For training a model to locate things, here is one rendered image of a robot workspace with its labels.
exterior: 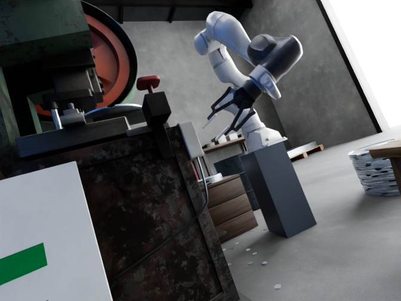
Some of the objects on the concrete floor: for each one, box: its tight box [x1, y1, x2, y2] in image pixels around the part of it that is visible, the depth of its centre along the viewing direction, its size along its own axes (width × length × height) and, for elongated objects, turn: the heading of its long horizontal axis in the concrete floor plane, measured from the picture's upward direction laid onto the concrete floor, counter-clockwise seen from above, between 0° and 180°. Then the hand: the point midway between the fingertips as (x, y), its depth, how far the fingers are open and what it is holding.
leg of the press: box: [0, 121, 252, 301], centre depth 50 cm, size 92×12×90 cm, turn 40°
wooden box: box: [201, 174, 258, 244], centre depth 144 cm, size 40×38×35 cm
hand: (215, 128), depth 76 cm, fingers open, 6 cm apart
